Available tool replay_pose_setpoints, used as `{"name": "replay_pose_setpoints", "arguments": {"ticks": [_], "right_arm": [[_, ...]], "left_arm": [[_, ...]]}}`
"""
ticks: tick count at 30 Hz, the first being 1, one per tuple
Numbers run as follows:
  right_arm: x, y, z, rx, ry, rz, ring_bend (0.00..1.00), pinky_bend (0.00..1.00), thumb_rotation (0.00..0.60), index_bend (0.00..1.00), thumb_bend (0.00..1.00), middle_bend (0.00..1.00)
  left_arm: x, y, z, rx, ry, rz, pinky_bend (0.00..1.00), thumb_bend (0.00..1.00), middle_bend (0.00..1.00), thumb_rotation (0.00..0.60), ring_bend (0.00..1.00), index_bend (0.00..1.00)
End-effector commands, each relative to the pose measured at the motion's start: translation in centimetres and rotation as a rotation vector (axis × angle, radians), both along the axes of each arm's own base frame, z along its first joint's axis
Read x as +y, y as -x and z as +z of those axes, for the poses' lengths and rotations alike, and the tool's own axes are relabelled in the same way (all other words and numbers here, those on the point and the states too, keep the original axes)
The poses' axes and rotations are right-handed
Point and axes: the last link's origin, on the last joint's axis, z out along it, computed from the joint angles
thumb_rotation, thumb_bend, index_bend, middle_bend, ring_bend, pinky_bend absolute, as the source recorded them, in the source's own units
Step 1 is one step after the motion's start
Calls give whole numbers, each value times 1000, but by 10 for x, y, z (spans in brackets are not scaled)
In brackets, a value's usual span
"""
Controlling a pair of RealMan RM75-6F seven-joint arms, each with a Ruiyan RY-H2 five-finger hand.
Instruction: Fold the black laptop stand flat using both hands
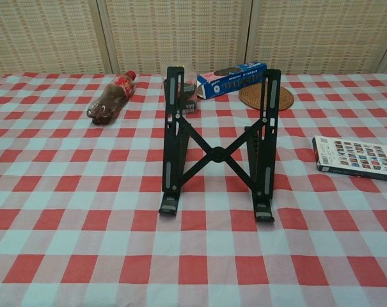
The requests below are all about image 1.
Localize blue Oreo cookie box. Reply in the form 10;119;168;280
196;62;267;100

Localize black folding laptop stand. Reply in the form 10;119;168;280
158;66;282;223

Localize clear plastic snack box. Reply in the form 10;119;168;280
162;72;200;115

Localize cola bottle with red label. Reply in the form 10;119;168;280
86;70;137;126

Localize red white checkered tablecloth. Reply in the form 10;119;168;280
0;72;387;307

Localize woven bamboo folding screen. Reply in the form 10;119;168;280
0;0;387;77

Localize round woven rattan coaster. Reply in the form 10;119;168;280
238;83;295;112

